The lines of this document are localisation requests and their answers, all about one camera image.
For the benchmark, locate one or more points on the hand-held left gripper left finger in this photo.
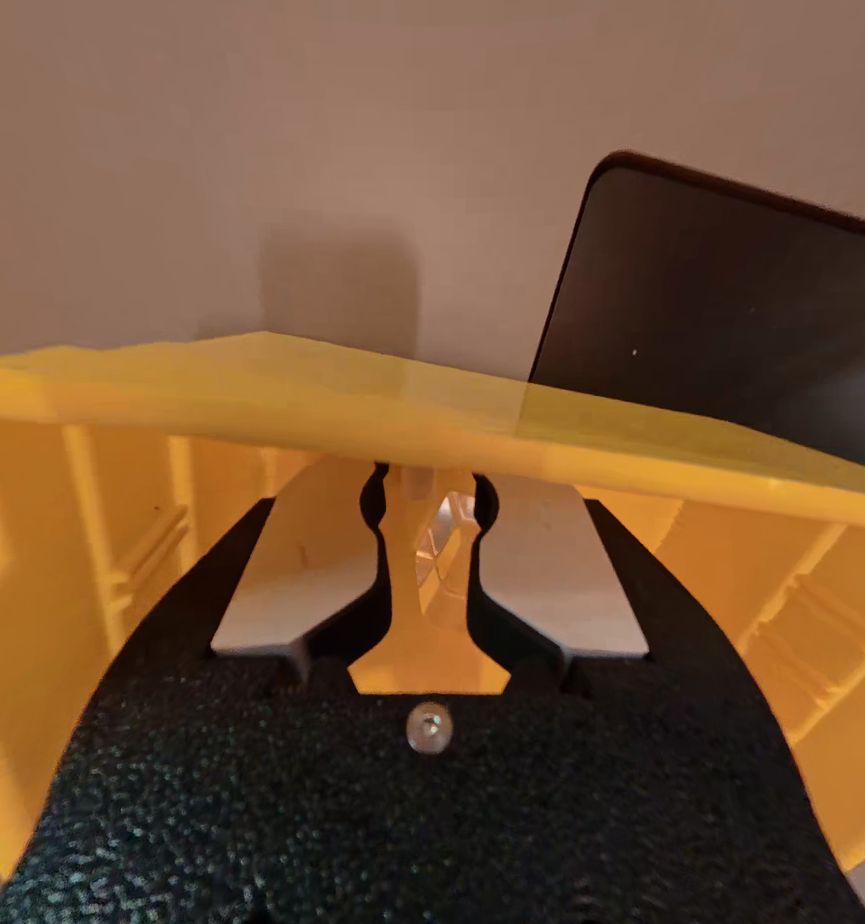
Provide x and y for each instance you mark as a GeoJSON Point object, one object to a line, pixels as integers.
{"type": "Point", "coordinates": [296, 578]}

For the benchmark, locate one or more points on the yellow plastic bin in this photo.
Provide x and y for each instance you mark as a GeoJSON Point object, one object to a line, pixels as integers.
{"type": "Point", "coordinates": [404, 397]}

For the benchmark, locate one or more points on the dark rounded panel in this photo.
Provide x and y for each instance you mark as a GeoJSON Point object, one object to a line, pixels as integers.
{"type": "Point", "coordinates": [721, 318]}

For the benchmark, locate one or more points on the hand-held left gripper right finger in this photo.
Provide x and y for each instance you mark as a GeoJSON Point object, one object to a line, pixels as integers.
{"type": "Point", "coordinates": [563, 578]}

